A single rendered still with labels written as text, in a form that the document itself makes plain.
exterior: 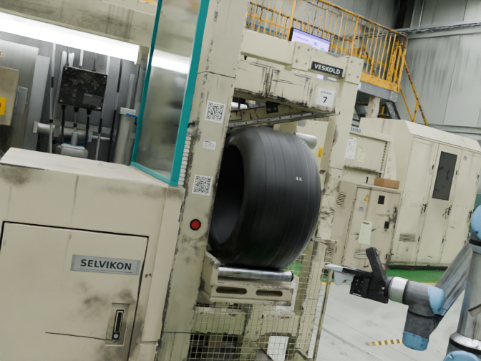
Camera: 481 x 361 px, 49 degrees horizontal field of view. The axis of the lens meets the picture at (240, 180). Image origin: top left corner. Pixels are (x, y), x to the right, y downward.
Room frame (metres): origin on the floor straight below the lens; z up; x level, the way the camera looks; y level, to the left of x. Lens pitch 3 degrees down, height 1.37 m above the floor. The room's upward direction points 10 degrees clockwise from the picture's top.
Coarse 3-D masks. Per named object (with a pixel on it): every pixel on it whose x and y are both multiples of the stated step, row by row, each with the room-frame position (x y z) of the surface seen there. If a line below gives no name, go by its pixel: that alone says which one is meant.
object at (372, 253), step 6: (366, 252) 1.64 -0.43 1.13; (372, 252) 1.63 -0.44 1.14; (378, 252) 1.65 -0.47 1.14; (372, 258) 1.63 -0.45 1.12; (378, 258) 1.64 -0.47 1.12; (372, 264) 1.62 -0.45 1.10; (378, 264) 1.61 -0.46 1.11; (372, 270) 1.62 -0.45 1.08; (378, 270) 1.61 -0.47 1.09; (378, 276) 1.61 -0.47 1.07; (384, 276) 1.62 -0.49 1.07; (378, 282) 1.60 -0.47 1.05
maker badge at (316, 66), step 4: (312, 64) 2.85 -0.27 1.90; (316, 64) 2.86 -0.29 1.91; (320, 64) 2.86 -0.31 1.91; (324, 64) 2.87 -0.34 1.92; (312, 68) 2.85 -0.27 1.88; (316, 68) 2.86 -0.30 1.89; (320, 68) 2.87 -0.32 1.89; (324, 68) 2.88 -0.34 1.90; (328, 68) 2.88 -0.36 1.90; (332, 68) 2.89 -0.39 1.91; (336, 68) 2.90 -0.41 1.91; (340, 68) 2.91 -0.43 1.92; (324, 72) 2.88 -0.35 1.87; (328, 72) 2.88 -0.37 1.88; (332, 72) 2.89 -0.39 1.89; (336, 72) 2.90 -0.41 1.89; (340, 72) 2.91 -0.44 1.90; (340, 76) 2.91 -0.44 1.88
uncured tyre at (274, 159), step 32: (256, 128) 2.15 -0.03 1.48; (224, 160) 2.43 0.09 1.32; (256, 160) 2.00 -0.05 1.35; (288, 160) 2.02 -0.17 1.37; (224, 192) 2.49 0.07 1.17; (256, 192) 1.95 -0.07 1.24; (288, 192) 1.97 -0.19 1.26; (320, 192) 2.07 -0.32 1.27; (224, 224) 2.44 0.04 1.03; (256, 224) 1.95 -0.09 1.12; (288, 224) 1.98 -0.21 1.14; (224, 256) 2.11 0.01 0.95; (256, 256) 2.02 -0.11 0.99; (288, 256) 2.06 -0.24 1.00
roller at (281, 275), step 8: (224, 272) 2.04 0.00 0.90; (232, 272) 2.05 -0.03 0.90; (240, 272) 2.07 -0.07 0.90; (248, 272) 2.08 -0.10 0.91; (256, 272) 2.09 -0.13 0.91; (264, 272) 2.11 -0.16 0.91; (272, 272) 2.12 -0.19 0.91; (280, 272) 2.14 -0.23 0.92; (288, 272) 2.15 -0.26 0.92; (272, 280) 2.13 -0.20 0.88; (280, 280) 2.14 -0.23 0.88; (288, 280) 2.15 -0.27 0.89
